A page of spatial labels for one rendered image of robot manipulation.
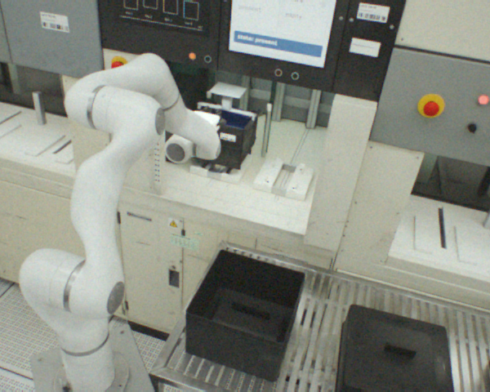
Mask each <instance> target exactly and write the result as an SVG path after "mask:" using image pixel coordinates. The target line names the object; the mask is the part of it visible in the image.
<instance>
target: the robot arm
mask: <svg viewBox="0 0 490 392"><path fill-rule="evenodd" d="M65 110H66V113H67V114H68V116H69V117H70V118H71V119H72V120H73V121H74V122H75V123H77V124H79V125H81V126H83V127H89V128H91V129H95V130H98V131H104V132H108V133H113V134H114V138H113V140H112V142H111V143H110V145H108V146H106V147H105V148H104V149H102V150H101V151H99V152H97V153H95V154H94V155H93V156H91V157H90V158H87V159H86V160H85V161H83V162H82V164H81V165H80V166H79V168H78V171H77V175H76V177H75V182H74V185H73V192H72V197H71V202H70V218H71V221H72V224H73V227H74V229H75V232H76V233H77V235H78V237H79V238H80V239H81V241H82V245H83V246H84V251H85V255H86V258H84V257H81V256H77V255H74V254H72V253H68V252H66V251H64V250H60V249H55V248H42V249H39V250H37V251H35V252H32V253H31V255H30V254H29V256H28V257H27V258H26V259H25V261H24V263H23V264H22V266H21V267H20V273H19V284H20V290H21V292H22V295H23V296H24V299H25V300H26V301H27V302H28V303H29V305H30V306H31V307H32V309H33V310H34V311H35V312H36V313H37V314H38V315H39V316H40V318H41V319H42V321H43V322H45V323H46V324H47V325H48V326H49V327H51V328H52V329H53V330H54V331H55V332H56V335H57V339H58V343H59V347H60V353H61V358H62V361H63V364H62V365H61V366H60V368H59V370H58V372H57V373H56V377H55V380H54V391H55V392H123V391H124V390H125V388H126V386H127V382H128V377H129V376H128V366H127V362H126V360H125V359H124V357H123V356H122V355H121V354H120V353H117V351H116V350H113V349H112V345H111V339H110V332H109V321H108V317H109V316H111V315H112V314H114V313H115V312H116V311H117V310H118V307H119V306H120V304H121V302H122V299H123V295H124V288H125V281H124V275H123V266H122V262H121V259H120V255H119V252H118V245H117V240H116V229H115V226H116V215H117V209H118V202H119V198H120V194H121V190H122V187H123V182H124V179H125V176H126V174H127V171H128V170H129V168H130V167H131V166H133V164H134V163H135V162H136V161H138V160H139V159H140V158H141V156H142V155H143V154H145V153H146V152H148V151H149V150H150V149H152V148H153V147H154V146H155V145H156V144H157V143H158V142H159V141H160V138H161V136H162V134H163V131H164V130H165V131H168V132H170V133H173V134H174V135H173V136H172V137H171V138H170V139H168V140H167V142H166V144H165V145H164V153H165V154H166V156H167V157H168V159H169V160H171V161H172V162H174V163H178V164H182V163H185V162H186V161H187V160H189V158H191V157H198V158H206V159H207V160H214V158H216V157H217V156H218V155H219V153H220V151H221V144H220V140H219V137H218V135H217V133H216V131H217V130H218V129H219V126H222V125H225V123H226V120H225V119H223V118H222V117H221V116H222V112H221V108H219V109H218V110H217V111H216V113H215V114H210V113H209V106H207V107H206V108H205V109H200V111H194V112H193V111H191V110H189V109H187V108H185V106H184V103H183V100H182V99H181V96H180V93H179V91H178V88H177V86H176V82H175V80H174V78H173V76H172V73H171V70H170V69H169V67H168V66H167V64H166V62H165V61H164V59H162V58H161V57H159V56H157V55H155V54H153V53H145V54H141V55H139V56H138V57H136V58H135V59H134V60H132V61H131V62H129V63H127V64H126V65H122V66H119V67H117V68H113V69H106V70H102V71H98V72H95V73H93V74H90V75H88V76H86V77H84V78H82V79H80V80H79V81H77V82H76V83H75V84H73V85H72V86H71V87H70V89H69V90H68V92H67V94H66V96H65Z"/></svg>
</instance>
